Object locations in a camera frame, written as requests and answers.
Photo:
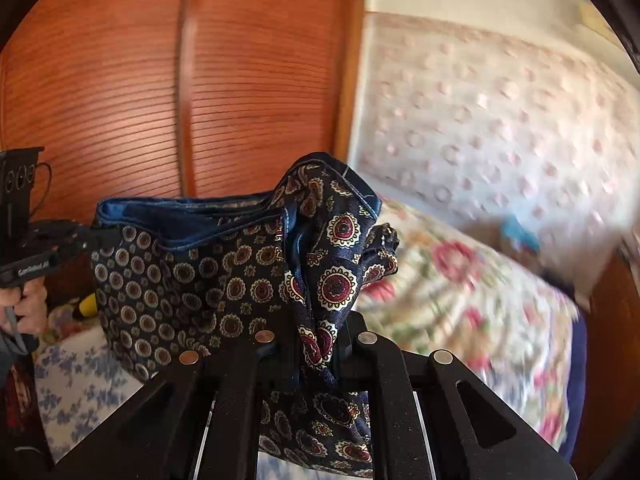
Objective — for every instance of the navy blue mattress edge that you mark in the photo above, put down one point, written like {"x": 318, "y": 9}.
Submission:
{"x": 576, "y": 388}

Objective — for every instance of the blue tissue box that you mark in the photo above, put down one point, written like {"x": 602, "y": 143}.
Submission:
{"x": 517, "y": 236}

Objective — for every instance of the long wooden sideboard cabinet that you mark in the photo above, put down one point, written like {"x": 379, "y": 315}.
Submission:
{"x": 607, "y": 446}

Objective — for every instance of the yellow sunflower pillow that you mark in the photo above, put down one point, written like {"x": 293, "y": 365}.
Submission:
{"x": 85, "y": 309}

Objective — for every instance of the circle-patterned sheer curtain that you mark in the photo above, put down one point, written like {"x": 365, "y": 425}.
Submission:
{"x": 475, "y": 127}

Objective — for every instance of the orange wooden wardrobe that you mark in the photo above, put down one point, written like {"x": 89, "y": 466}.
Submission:
{"x": 172, "y": 98}

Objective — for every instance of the blue floral white bedsheet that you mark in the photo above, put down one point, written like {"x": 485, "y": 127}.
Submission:
{"x": 79, "y": 383}

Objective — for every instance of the person's left hand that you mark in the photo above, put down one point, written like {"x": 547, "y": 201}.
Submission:
{"x": 28, "y": 304}

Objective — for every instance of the floral pink quilt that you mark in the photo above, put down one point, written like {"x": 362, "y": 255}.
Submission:
{"x": 508, "y": 326}

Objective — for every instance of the navy circle-patterned cloth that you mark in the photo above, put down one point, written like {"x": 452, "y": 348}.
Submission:
{"x": 201, "y": 275}

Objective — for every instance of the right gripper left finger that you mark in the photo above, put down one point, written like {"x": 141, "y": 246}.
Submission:
{"x": 196, "y": 420}

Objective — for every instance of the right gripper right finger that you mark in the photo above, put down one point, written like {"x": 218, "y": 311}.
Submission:
{"x": 432, "y": 418}

